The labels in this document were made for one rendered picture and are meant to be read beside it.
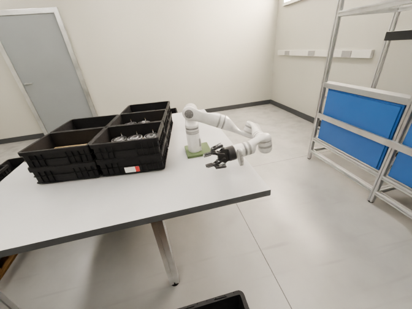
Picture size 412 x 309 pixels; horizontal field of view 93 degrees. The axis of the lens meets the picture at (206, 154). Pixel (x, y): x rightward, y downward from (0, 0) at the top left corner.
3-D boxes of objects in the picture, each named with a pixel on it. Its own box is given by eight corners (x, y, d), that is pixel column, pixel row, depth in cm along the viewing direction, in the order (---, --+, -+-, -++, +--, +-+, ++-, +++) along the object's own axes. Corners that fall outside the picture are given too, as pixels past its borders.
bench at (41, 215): (208, 158, 271) (203, 108, 237) (263, 269, 134) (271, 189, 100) (86, 181, 246) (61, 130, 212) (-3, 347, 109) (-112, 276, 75)
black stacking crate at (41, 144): (111, 142, 143) (106, 127, 137) (94, 163, 117) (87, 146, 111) (56, 148, 141) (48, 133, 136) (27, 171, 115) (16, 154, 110)
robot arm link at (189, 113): (225, 118, 122) (224, 113, 130) (183, 105, 120) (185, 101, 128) (220, 130, 127) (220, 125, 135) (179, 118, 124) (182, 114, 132)
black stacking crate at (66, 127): (123, 127, 169) (119, 114, 163) (111, 141, 143) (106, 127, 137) (76, 132, 167) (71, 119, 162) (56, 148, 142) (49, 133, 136)
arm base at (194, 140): (199, 145, 146) (197, 124, 138) (202, 151, 138) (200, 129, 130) (187, 148, 145) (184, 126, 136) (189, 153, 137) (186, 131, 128)
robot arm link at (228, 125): (252, 137, 137) (218, 127, 135) (257, 124, 134) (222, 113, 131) (255, 141, 128) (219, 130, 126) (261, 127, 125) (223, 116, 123)
